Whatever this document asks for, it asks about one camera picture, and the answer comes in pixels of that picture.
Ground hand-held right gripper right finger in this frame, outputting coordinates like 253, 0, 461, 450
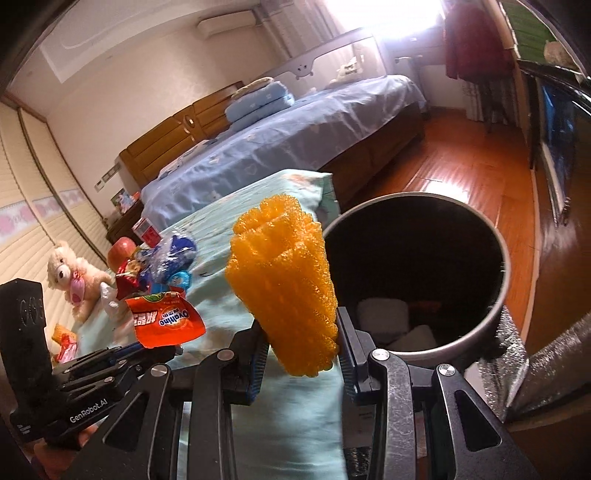
336, 307, 543, 480

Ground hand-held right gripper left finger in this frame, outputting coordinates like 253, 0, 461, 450
60, 319, 271, 480

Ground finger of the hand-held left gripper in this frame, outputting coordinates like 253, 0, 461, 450
52, 342, 145, 377
60, 351, 183, 393

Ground orange snack packet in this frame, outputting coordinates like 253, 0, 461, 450
124, 292, 207, 349

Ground white plastic wrapper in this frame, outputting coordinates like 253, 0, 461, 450
99, 281, 134, 337

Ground orange foam fruit net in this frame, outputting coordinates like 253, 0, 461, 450
225, 194, 340, 377

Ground dark blue plastic wrapper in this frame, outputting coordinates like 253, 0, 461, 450
148, 233, 199, 282

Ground grey round bin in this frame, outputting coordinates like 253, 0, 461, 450
322, 191, 511, 370

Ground person's left hand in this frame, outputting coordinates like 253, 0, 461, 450
76, 422, 100, 450

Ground red and white packet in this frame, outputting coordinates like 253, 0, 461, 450
55, 335, 79, 365

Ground yellow snack packet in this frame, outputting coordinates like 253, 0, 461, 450
50, 323, 77, 347

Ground white crumpled paper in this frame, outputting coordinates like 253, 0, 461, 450
358, 299, 411, 342
385, 324, 439, 354

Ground cream teddy bear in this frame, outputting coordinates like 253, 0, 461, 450
47, 240, 114, 324

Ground red foil wrapper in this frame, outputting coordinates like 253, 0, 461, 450
115, 258, 153, 301

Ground red apple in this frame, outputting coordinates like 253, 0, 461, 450
107, 236, 139, 271

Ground red cardboard box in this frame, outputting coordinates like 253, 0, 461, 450
131, 218, 162, 245

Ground dark wooden nightstand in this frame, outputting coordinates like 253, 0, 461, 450
105, 198, 146, 245

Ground white sliding wardrobe doors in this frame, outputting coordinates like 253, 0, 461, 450
0, 99, 116, 278

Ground silver foil bag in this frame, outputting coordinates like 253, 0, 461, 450
475, 305, 591, 423

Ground wooden headboard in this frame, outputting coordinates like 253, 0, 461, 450
119, 80, 245, 190

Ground bed with blue sheet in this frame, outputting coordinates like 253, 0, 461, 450
141, 74, 428, 232

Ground folded blue quilt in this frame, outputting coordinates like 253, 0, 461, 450
225, 80, 296, 125

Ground beige pillow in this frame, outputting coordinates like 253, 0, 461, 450
231, 76, 273, 97

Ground small white plush toy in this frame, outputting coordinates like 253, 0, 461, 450
325, 55, 363, 88

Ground patterned curtain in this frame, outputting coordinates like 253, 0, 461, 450
462, 76, 525, 127

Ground black television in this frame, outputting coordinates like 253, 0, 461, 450
517, 58, 591, 227

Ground grey-blue headboard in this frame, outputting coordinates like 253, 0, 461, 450
256, 27, 389, 100

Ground white air conditioner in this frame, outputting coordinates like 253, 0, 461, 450
196, 10, 259, 38

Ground dark red hanging garment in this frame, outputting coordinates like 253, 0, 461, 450
443, 0, 511, 81

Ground beige plush toy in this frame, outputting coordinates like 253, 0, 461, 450
542, 39, 578, 65

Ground photo frame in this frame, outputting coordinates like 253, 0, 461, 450
110, 187, 134, 214

